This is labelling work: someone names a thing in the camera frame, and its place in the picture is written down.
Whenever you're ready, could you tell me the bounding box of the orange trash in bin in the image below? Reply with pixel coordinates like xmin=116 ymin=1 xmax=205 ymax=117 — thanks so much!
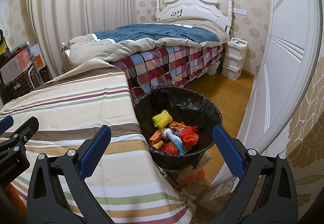
xmin=169 ymin=122 xmax=187 ymax=133

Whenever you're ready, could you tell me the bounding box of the yellow foam fruit net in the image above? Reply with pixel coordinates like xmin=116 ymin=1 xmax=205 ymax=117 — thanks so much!
xmin=152 ymin=110 xmax=173 ymax=130

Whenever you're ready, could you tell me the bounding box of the black hand trolley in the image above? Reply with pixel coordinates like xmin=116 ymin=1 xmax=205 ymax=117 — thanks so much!
xmin=0 ymin=29 xmax=7 ymax=54

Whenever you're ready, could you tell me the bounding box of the white wardrobe door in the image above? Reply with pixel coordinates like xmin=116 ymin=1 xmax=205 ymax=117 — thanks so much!
xmin=197 ymin=0 xmax=324 ymax=209

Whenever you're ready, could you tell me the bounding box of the red foam fruit net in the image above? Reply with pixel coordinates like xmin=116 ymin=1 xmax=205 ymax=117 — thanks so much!
xmin=179 ymin=126 xmax=199 ymax=150

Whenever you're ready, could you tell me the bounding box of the beige and blue duvet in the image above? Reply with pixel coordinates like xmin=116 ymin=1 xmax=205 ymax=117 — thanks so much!
xmin=62 ymin=16 xmax=229 ymax=68

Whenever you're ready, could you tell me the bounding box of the cardboard box under bin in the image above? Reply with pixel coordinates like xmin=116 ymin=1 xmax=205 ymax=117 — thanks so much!
xmin=171 ymin=151 xmax=212 ymax=186

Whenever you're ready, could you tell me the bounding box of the red trash in bin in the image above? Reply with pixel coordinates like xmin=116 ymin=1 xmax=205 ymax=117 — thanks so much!
xmin=160 ymin=142 xmax=179 ymax=155

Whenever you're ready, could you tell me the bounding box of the white bed headboard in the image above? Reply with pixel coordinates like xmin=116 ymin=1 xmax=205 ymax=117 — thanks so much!
xmin=155 ymin=0 xmax=233 ymax=35

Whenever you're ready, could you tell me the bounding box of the plaid bed sheet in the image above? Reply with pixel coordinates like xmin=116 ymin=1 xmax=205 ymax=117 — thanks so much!
xmin=112 ymin=44 xmax=227 ymax=103

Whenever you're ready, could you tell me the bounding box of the white plastic drawer unit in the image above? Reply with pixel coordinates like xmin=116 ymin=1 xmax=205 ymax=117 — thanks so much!
xmin=221 ymin=37 xmax=248 ymax=80

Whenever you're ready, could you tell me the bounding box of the orange cardboard piece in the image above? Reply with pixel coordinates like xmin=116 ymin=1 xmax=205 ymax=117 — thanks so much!
xmin=149 ymin=130 xmax=163 ymax=146

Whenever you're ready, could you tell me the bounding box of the small white waste bin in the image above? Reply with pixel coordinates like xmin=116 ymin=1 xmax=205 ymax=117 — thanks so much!
xmin=207 ymin=61 xmax=220 ymax=75

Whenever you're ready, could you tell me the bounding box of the wall switch plate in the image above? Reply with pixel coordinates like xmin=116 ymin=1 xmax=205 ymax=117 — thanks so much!
xmin=233 ymin=8 xmax=247 ymax=17

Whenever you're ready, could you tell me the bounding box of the striped table cloth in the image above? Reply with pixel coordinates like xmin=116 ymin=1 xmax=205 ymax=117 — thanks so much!
xmin=1 ymin=59 xmax=192 ymax=223

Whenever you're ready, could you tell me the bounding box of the cream curtain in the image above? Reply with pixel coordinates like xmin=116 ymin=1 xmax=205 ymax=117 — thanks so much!
xmin=26 ymin=0 xmax=137 ymax=78

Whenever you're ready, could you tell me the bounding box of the black lined trash bin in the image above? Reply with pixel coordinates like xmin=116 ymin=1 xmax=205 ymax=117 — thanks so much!
xmin=133 ymin=85 xmax=224 ymax=172

